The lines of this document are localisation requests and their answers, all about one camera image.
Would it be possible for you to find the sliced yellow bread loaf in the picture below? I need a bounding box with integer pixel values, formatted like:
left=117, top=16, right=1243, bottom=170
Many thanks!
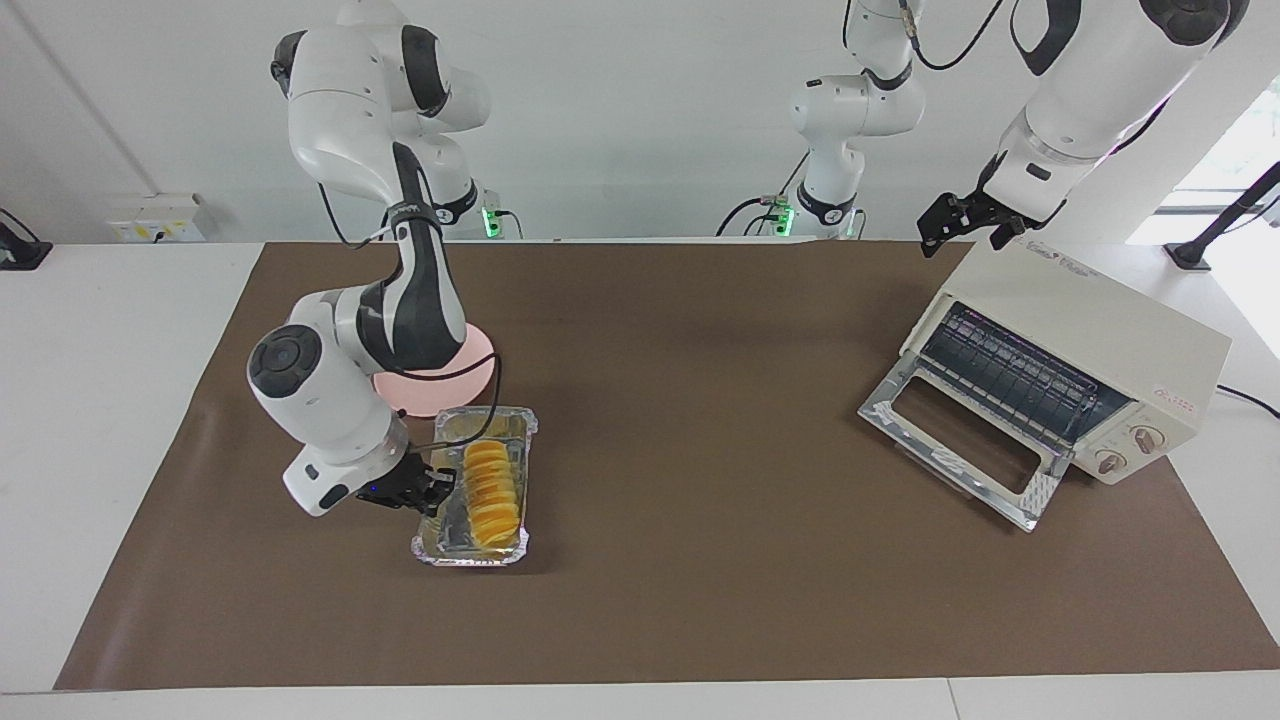
left=461, top=439, right=522, bottom=552

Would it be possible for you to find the aluminium foil tray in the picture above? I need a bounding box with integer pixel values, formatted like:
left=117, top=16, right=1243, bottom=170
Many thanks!
left=410, top=404, right=540, bottom=569

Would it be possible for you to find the white toaster oven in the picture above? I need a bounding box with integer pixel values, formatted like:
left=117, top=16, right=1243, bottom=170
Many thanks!
left=898, top=237, right=1233, bottom=487

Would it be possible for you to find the glass metal oven door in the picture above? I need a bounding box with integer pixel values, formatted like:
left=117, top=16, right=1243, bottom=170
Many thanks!
left=857, top=350, right=1070, bottom=534

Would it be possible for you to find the pink round plate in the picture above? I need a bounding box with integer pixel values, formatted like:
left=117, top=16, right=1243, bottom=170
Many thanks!
left=372, top=324, right=499, bottom=419

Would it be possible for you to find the brown table mat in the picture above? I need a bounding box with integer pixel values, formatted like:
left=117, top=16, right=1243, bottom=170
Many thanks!
left=53, top=240, right=1280, bottom=692

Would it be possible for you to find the black table clamp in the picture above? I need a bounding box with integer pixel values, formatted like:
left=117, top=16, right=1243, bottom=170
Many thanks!
left=0, top=207, right=53, bottom=272

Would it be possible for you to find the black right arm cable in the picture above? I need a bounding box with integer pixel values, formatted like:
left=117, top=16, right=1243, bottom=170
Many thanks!
left=316, top=178, right=504, bottom=453

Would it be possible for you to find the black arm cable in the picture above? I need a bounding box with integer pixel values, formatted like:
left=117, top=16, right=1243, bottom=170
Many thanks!
left=843, top=0, right=1006, bottom=73
left=316, top=178, right=504, bottom=453

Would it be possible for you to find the oven wire rack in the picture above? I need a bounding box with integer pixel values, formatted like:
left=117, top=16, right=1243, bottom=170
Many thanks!
left=917, top=304, right=1107, bottom=447

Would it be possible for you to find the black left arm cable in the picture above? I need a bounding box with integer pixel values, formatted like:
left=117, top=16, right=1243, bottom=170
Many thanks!
left=843, top=0, right=1006, bottom=73

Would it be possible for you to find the black left base cable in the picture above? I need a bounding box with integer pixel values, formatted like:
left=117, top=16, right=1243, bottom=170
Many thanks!
left=714, top=150, right=813, bottom=238

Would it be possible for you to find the black camera stand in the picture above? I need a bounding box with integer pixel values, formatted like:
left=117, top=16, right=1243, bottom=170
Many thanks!
left=1164, top=160, right=1280, bottom=272

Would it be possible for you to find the black oven power cord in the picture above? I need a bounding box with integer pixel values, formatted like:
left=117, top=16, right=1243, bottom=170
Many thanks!
left=1214, top=384, right=1280, bottom=421

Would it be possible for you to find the white wall socket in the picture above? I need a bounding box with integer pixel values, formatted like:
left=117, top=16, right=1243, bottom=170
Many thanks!
left=105, top=194, right=207, bottom=244

